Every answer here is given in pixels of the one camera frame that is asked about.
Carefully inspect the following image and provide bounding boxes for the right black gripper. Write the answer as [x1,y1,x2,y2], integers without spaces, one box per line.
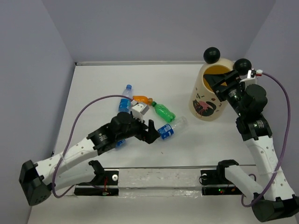
[204,69,247,116]

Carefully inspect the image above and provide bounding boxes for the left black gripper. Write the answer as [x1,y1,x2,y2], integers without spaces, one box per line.
[115,112,159,143]

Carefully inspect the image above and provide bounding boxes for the green plastic bottle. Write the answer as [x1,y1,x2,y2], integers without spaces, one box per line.
[151,101,176,123]

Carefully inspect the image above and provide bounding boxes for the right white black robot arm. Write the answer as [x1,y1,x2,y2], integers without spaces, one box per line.
[203,70,299,222]

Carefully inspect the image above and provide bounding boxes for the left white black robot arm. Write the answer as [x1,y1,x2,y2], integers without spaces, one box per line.
[19,112,160,206]

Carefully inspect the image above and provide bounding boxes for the cream bin with black ears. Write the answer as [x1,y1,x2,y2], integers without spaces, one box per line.
[189,47,252,121]

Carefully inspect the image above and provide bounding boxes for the orange juice bottle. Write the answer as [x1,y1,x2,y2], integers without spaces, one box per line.
[133,95,153,105]

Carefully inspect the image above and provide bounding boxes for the upright-lying blue label water bottle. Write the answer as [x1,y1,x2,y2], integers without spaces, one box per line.
[118,84,133,113]

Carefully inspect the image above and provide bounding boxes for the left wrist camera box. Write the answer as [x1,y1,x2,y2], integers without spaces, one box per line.
[131,100,149,122]

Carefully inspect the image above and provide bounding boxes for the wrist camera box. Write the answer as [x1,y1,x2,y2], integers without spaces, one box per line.
[241,69,263,85]
[131,100,149,122]

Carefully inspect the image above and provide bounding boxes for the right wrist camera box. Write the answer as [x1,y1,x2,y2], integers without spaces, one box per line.
[241,69,263,85]

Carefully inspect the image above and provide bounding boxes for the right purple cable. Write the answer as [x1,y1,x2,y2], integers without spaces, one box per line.
[241,71,291,208]

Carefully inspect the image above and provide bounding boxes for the purple cable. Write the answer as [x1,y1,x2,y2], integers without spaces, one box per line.
[50,94,133,198]
[241,71,291,208]

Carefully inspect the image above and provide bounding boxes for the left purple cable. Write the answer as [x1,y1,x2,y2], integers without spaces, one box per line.
[50,94,133,198]

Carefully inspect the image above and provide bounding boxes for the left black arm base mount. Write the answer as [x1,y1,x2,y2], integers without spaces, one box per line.
[74,169,119,196]

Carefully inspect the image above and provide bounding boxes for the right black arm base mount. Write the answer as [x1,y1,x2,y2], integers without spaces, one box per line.
[199,169,242,196]

